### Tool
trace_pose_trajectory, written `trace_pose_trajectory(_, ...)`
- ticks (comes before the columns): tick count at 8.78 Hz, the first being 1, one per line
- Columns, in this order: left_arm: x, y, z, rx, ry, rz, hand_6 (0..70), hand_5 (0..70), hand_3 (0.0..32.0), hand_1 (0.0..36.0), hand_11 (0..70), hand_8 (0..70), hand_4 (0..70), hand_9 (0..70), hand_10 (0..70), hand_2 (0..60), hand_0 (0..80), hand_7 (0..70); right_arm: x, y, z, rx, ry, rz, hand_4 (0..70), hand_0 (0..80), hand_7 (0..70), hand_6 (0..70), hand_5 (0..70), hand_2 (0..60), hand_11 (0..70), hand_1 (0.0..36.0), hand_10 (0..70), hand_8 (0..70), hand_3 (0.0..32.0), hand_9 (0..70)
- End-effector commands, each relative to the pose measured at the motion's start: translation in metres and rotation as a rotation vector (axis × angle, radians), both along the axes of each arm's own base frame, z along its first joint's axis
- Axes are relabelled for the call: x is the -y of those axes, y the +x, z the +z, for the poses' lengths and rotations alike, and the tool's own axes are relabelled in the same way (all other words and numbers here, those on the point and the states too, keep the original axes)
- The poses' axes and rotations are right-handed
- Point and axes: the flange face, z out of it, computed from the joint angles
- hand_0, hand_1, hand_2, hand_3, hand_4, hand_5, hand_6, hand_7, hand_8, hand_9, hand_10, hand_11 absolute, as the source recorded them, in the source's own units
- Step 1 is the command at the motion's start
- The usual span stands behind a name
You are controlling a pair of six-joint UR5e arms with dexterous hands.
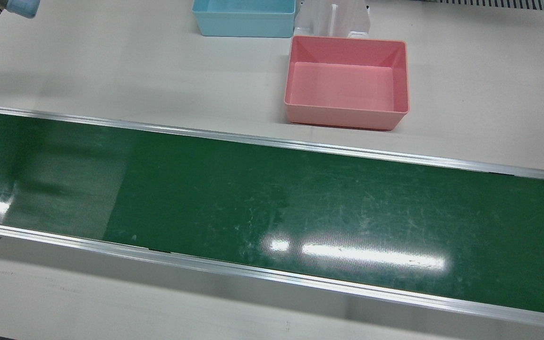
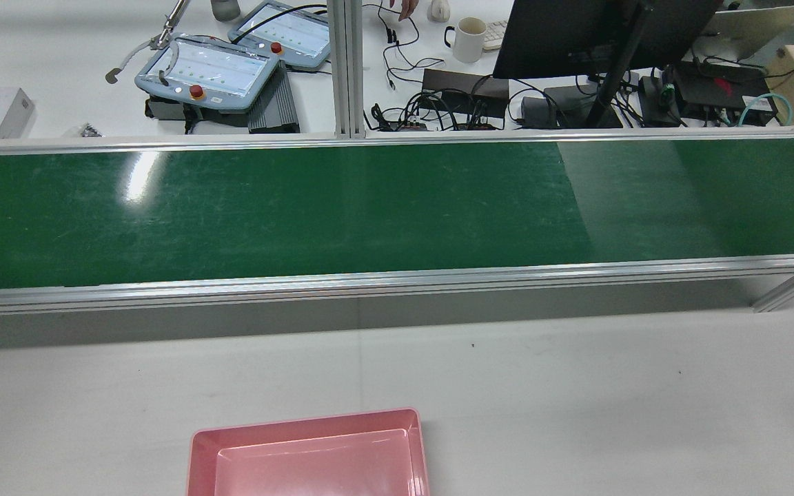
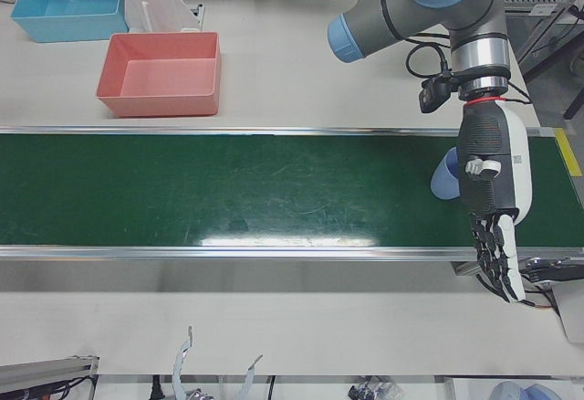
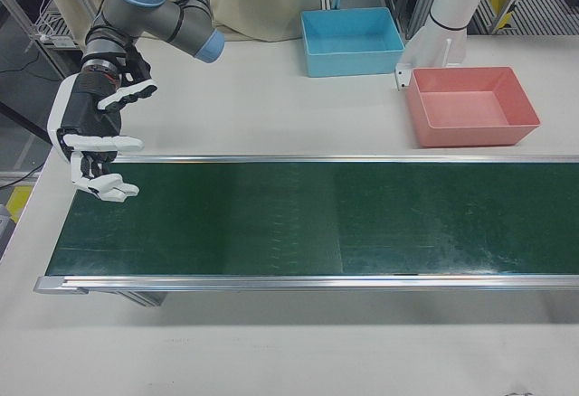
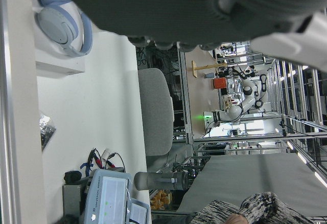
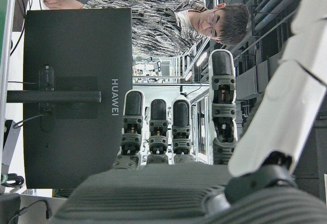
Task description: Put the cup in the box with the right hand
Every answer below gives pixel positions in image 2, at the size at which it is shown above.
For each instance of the silver laptop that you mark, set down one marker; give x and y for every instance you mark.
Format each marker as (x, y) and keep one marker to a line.
(748, 31)

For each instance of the grey finned metal box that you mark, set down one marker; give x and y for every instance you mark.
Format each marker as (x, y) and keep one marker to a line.
(274, 103)

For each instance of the black usb hub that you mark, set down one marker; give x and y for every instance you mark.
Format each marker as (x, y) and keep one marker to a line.
(659, 100)

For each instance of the white cardboard box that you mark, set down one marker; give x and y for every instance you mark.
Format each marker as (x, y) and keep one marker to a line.
(14, 114)

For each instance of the black device red logo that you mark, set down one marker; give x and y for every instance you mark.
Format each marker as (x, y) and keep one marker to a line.
(721, 86)

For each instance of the grey cylindrical bottle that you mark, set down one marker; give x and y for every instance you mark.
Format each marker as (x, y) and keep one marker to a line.
(225, 8)

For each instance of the green conveyor belt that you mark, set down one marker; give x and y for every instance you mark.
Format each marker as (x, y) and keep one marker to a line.
(369, 207)

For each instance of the pink plastic box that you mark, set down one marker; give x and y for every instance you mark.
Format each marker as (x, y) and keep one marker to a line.
(314, 461)

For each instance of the black computer monitor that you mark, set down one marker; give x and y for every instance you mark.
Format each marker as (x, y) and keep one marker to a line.
(562, 34)

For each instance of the metal reacher grabber tool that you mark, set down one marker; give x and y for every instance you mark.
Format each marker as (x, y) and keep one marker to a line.
(171, 17)

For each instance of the white keyboard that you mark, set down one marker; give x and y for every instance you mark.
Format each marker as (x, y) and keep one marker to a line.
(497, 36)

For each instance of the person bare hand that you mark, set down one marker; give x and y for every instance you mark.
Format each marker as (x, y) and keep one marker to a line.
(407, 8)

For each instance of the grey teach pendant touchscreen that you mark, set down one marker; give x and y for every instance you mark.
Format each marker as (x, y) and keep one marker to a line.
(211, 69)
(293, 31)

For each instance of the small bag of screws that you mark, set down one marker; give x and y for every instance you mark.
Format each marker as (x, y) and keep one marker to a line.
(90, 130)

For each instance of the white computer mouse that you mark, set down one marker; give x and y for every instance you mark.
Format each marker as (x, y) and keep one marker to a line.
(440, 9)

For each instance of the aluminium profile post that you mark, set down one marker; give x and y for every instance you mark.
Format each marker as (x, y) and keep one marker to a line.
(345, 69)

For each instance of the white coffee mug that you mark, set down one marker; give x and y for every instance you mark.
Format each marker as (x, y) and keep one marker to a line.
(469, 41)

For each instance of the grey power adapter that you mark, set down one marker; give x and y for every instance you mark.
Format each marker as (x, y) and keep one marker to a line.
(538, 110)

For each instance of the black monitor stand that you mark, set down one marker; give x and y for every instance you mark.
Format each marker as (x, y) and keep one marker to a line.
(617, 69)

